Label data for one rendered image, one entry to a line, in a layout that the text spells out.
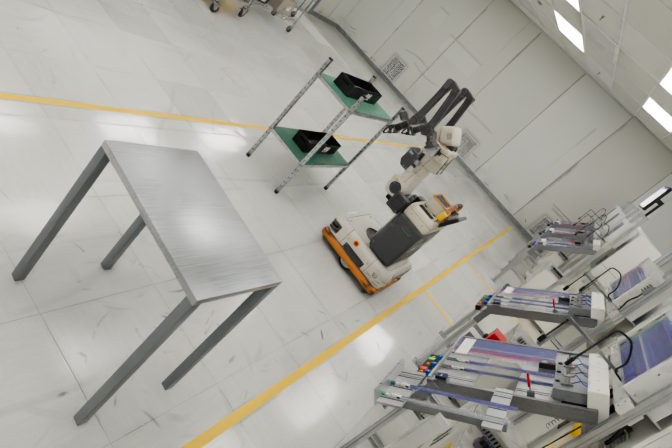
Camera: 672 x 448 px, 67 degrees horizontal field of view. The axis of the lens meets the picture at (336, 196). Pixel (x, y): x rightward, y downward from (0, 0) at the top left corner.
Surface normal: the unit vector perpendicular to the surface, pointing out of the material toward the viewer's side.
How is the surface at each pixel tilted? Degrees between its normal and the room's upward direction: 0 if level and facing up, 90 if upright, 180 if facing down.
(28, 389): 0
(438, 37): 90
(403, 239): 90
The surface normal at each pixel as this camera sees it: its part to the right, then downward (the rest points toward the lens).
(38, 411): 0.66, -0.66
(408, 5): -0.46, 0.05
